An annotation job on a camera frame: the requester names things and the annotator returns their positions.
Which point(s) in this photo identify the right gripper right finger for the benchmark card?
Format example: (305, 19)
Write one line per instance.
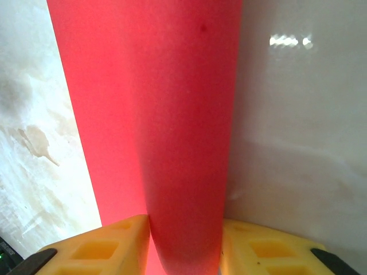
(272, 252)

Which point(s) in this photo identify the red cloth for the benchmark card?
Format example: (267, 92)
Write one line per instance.
(157, 114)

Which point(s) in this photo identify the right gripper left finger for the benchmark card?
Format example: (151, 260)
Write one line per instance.
(114, 252)

